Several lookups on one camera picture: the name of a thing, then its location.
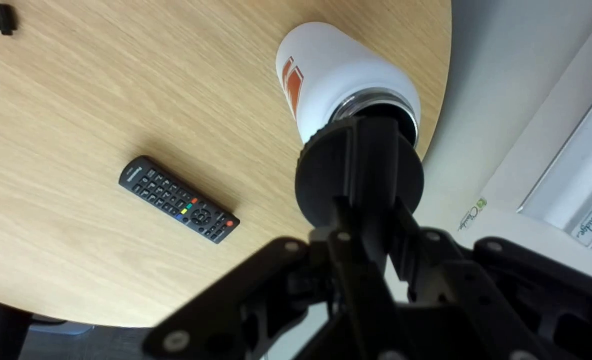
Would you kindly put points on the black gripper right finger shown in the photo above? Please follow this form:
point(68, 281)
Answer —
point(495, 301)

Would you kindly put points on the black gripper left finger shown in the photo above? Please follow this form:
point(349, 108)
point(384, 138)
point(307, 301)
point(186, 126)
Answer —
point(250, 309)

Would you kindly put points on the white flask with red logo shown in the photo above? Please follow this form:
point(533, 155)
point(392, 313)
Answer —
point(328, 74)

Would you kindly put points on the black remote control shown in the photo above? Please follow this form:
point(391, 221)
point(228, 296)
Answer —
point(175, 197)

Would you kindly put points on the small black marker cap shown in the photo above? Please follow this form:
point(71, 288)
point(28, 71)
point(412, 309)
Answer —
point(7, 21)

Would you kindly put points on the white wall whiteboard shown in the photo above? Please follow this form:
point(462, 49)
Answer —
point(541, 193)

